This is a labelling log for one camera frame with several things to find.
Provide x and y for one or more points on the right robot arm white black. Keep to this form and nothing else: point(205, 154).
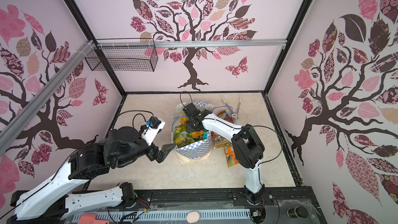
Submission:
point(246, 143)

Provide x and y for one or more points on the green snack packet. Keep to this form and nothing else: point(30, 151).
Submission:
point(181, 137)

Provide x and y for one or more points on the red gold fruit snack bag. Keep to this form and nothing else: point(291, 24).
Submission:
point(222, 127)

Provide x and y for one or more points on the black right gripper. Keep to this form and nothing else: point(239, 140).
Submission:
point(189, 129)

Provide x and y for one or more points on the black round knob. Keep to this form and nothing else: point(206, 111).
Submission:
point(297, 212)

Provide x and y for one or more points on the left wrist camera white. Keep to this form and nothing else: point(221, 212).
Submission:
point(150, 130)

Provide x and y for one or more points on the white slotted cable duct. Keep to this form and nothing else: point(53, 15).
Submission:
point(203, 216)

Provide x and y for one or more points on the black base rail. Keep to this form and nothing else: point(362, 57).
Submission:
point(272, 210)

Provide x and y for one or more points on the teal item in bag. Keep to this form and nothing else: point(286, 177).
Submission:
point(205, 134)

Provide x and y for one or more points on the blue checkered paper bag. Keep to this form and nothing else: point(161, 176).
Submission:
point(197, 151)

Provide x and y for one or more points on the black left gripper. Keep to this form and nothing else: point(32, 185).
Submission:
point(165, 149)

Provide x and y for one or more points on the orange snack packet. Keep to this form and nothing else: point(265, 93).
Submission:
point(230, 156)

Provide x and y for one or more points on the aluminium crossbar back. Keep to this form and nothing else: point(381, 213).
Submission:
point(194, 44)

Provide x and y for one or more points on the black wire mesh basket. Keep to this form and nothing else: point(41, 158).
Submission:
point(123, 54)

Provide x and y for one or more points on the red object at bottom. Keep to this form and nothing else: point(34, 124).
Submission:
point(91, 219)

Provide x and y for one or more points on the aluminium crossbar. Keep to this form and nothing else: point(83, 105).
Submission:
point(17, 125)
point(194, 44)

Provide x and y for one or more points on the black metal frame post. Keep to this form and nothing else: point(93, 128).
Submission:
point(75, 11)

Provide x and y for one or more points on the metal tongs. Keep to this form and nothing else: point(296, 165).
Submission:
point(234, 112)

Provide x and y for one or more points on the yellow snack packet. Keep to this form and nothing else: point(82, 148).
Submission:
point(197, 135)

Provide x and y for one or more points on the aluminium crossbar left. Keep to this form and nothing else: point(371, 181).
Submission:
point(17, 125)

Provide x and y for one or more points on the round beige sticker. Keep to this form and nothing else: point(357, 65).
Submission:
point(193, 217)

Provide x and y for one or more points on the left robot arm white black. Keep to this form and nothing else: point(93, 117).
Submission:
point(53, 200)

